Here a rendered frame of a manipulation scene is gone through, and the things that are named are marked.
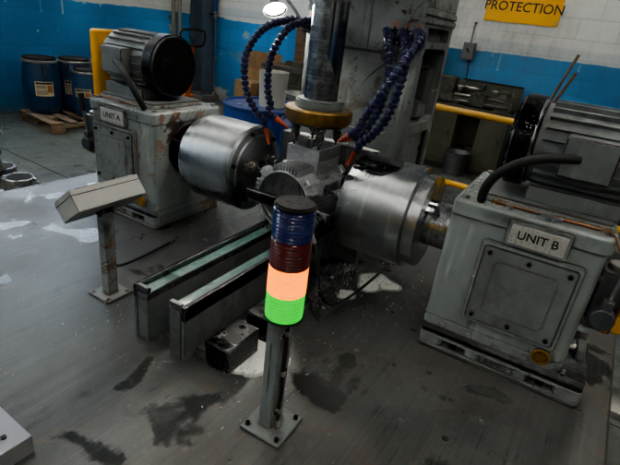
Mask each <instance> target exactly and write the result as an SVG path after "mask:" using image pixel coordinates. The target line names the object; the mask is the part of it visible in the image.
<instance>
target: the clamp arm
mask: <svg viewBox="0 0 620 465"><path fill-rule="evenodd" d="M278 197H280V196H278V195H275V194H272V193H270V192H266V191H263V190H260V189H257V188H254V187H252V186H250V187H247V188H246V198H248V199H251V200H254V201H256V202H259V203H262V204H265V205H267V206H270V207H273V208H274V201H275V200H276V199H277V198H278ZM316 212H317V213H318V214H320V215H321V216H322V217H325V218H323V219H324V223H325V225H327V226H329V225H330V224H331V223H332V219H333V213H331V212H328V211H325V210H323V209H316Z"/></svg>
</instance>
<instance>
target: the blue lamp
mask: <svg viewBox="0 0 620 465"><path fill-rule="evenodd" d="M273 211H274V212H273V220H272V221H273V222H272V230H271V231H272V233H271V236H272V237H273V238H274V239H275V240H276V241H278V242H280V243H282V244H289V245H302V244H308V243H310V242H311V241H312V240H313V236H314V228H315V222H316V211H314V212H313V213H311V214H307V215H292V214H288V213H284V212H282V211H280V210H278V209H277V208H276V207H275V206H274V209H273Z"/></svg>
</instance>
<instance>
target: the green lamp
mask: <svg viewBox="0 0 620 465"><path fill-rule="evenodd" d="M304 300H305V295H304V296H303V297H302V298H300V299H297V300H292V301H285V300H280V299H277V298H275V297H273V296H271V295H270V294H269V293H268V291H267V292H266V303H265V315H266V317H267V318H268V319H269V320H270V321H272V322H274V323H277V324H281V325H290V324H294V323H297V322H298V321H300V320H301V319H302V317H303V314H304Z"/></svg>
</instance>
